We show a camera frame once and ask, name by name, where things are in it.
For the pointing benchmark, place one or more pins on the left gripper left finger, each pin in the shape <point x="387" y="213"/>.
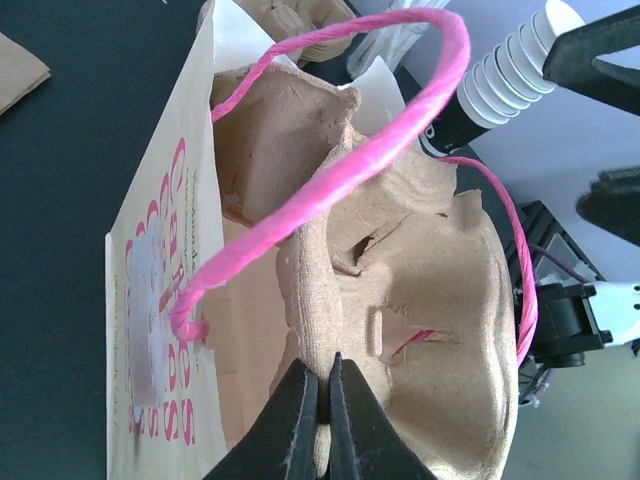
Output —
<point x="280" y="444"/>

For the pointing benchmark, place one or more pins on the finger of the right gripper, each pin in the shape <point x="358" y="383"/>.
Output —
<point x="612" y="203"/>
<point x="574" y="64"/>

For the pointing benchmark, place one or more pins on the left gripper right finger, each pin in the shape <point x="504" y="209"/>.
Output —
<point x="364" y="444"/>

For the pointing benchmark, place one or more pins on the pulp cup carrier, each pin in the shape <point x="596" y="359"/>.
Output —
<point x="406" y="276"/>
<point x="282" y="19"/>

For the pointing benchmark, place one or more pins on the pink cakes paper bag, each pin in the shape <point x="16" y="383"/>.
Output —
<point x="167" y="248"/>

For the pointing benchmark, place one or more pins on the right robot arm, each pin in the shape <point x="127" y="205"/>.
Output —
<point x="591" y="315"/>

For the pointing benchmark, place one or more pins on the right paper cup stack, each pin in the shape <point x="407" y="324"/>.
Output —
<point x="504" y="83"/>

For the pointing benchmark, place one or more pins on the brown kraft paper bag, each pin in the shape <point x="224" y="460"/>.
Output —
<point x="20" y="73"/>

